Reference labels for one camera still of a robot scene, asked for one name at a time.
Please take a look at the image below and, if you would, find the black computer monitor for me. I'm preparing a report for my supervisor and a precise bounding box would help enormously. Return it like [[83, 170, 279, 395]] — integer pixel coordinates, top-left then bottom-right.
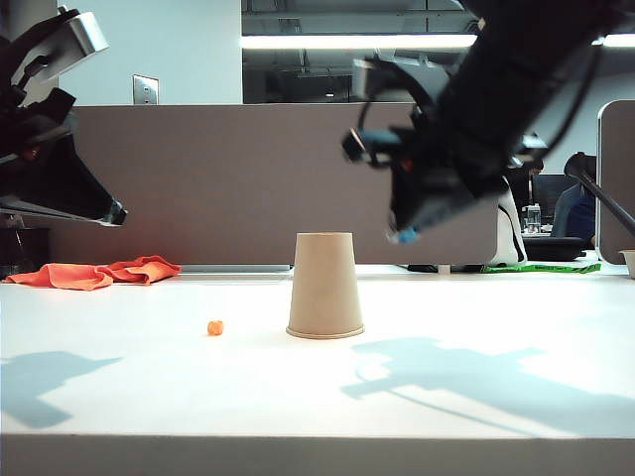
[[530, 174, 576, 209], [509, 168, 532, 207]]

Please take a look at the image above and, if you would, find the brown paper cup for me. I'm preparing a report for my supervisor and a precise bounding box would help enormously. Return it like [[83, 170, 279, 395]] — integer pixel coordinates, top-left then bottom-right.
[[285, 231, 366, 341]]

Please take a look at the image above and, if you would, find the metal wall plate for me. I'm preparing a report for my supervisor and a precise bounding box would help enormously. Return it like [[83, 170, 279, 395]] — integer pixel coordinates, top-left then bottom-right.
[[132, 73, 161, 106]]

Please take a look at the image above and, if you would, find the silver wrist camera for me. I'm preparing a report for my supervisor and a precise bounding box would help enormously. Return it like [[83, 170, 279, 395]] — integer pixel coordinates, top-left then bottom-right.
[[351, 53, 436, 103], [9, 7, 110, 84]]

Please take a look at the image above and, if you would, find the grey partition with white edge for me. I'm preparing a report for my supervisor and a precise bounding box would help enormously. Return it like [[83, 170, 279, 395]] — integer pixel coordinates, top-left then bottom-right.
[[596, 99, 635, 266]]

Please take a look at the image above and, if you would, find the orange cloth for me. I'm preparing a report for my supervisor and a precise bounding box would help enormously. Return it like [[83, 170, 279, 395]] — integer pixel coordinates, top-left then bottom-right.
[[3, 255, 183, 293]]

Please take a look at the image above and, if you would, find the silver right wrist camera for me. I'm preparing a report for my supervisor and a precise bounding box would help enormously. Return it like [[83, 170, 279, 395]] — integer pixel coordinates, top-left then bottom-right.
[[351, 53, 436, 103]]

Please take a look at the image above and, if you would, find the black diagonal pole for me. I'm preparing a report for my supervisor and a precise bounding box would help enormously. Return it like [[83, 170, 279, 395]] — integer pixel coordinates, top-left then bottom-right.
[[564, 152, 635, 227]]

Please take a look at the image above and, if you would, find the green tape strip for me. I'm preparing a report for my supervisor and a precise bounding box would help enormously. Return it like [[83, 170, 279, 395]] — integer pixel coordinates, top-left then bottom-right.
[[483, 262, 602, 275]]

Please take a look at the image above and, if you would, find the long ceiling light strip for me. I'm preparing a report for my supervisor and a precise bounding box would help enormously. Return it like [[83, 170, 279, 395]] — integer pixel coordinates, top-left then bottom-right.
[[240, 33, 635, 50]]

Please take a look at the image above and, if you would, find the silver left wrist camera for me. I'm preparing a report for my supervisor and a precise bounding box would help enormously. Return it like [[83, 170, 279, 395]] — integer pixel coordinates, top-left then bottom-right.
[[9, 7, 110, 84]]

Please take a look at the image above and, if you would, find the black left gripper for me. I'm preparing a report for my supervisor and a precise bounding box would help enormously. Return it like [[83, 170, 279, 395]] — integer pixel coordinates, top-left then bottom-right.
[[0, 88, 129, 228]]

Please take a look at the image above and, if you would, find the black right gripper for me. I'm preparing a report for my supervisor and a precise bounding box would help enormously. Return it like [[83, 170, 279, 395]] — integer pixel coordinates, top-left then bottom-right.
[[340, 111, 508, 245]]

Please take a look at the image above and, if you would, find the clear water bottle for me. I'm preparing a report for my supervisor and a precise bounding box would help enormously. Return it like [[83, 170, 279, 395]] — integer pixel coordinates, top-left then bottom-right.
[[523, 203, 542, 235]]

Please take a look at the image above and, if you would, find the wide grey desk partition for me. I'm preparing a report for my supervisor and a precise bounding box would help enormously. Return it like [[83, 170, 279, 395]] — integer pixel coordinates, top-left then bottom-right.
[[49, 101, 501, 268]]

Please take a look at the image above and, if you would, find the person in dark blue shirt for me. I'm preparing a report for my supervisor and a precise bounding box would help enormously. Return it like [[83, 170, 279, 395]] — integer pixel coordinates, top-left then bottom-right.
[[549, 151, 599, 251]]

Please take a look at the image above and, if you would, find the black camera cable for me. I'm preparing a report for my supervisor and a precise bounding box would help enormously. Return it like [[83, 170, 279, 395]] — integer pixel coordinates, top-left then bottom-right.
[[356, 96, 384, 134]]

